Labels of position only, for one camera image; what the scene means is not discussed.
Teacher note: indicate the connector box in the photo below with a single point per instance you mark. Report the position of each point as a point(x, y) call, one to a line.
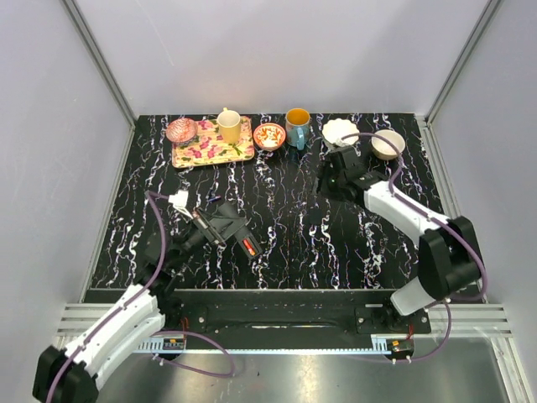
point(174, 342)
point(401, 347)

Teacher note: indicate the beige round bowl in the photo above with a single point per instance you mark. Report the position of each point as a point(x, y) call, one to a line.
point(388, 144)

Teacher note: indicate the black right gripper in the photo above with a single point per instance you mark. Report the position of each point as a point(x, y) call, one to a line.
point(325, 170)

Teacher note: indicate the blue mug orange inside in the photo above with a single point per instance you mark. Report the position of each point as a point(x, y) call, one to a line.
point(297, 126)

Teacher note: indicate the black remote control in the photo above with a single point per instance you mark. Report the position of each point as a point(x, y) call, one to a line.
point(253, 241)

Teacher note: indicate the floral rectangular tray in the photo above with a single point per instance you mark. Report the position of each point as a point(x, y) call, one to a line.
point(209, 148)

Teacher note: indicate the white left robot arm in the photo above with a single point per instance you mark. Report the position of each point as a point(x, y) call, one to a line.
point(147, 309)

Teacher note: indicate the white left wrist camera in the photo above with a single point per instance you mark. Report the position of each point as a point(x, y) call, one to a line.
point(179, 202)

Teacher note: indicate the right connector box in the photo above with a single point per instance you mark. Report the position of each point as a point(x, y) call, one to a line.
point(401, 347)

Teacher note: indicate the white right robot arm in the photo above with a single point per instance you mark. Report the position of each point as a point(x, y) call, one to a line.
point(449, 258)

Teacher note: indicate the white scalloped bowl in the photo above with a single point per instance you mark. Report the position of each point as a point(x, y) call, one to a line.
point(338, 128)

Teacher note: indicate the red orange battery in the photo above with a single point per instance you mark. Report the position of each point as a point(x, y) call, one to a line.
point(249, 247)

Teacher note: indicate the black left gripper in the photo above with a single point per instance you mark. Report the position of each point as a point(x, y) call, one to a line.
point(219, 227)

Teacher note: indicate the yellow mug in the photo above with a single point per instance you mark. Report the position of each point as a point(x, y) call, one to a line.
point(229, 122)

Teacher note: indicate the left connector box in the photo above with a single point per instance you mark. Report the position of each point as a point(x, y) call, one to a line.
point(174, 342)

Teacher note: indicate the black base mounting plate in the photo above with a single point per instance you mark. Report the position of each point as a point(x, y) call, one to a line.
point(349, 311)

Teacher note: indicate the orange floral small bowl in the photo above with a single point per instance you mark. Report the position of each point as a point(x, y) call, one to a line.
point(269, 136)

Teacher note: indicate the pink patterned bowl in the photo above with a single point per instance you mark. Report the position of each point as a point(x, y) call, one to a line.
point(182, 131)

